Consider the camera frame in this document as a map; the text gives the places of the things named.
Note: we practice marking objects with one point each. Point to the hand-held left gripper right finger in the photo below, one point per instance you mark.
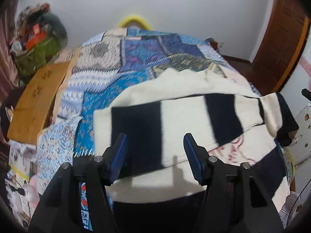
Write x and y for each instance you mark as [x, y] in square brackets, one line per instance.
[193, 160]

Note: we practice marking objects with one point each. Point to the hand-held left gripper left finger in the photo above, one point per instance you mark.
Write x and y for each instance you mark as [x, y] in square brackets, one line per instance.
[120, 155]

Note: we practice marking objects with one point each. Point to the cream black striped sweater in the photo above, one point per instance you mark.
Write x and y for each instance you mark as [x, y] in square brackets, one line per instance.
[182, 116]

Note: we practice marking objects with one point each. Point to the pile of bedside clutter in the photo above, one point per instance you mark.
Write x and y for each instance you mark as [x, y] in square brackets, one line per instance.
[21, 165]

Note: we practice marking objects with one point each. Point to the blue patchwork blanket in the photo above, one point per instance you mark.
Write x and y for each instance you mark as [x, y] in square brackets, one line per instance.
[136, 53]

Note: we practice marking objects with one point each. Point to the wooden skirting board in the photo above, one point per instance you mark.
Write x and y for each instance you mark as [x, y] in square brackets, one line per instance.
[237, 58]

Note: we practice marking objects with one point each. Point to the white spotted plastic item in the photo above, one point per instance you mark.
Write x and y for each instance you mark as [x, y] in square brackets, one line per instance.
[303, 128]

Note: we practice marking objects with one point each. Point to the green storage box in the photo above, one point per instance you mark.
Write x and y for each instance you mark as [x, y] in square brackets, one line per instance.
[38, 55]

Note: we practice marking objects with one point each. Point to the yellow foam tube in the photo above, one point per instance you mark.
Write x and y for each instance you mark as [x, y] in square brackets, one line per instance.
[132, 17]

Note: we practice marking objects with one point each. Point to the orange box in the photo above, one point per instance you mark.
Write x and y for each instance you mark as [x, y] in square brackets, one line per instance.
[34, 40]

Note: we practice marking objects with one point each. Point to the brown wooden door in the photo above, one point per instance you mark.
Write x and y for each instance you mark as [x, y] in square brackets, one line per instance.
[279, 41]

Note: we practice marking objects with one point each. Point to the pink brown curtain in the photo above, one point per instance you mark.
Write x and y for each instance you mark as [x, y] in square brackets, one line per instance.
[7, 53]

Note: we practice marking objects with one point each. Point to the pile of mixed clutter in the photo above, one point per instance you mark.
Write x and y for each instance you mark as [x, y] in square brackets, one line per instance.
[26, 19]

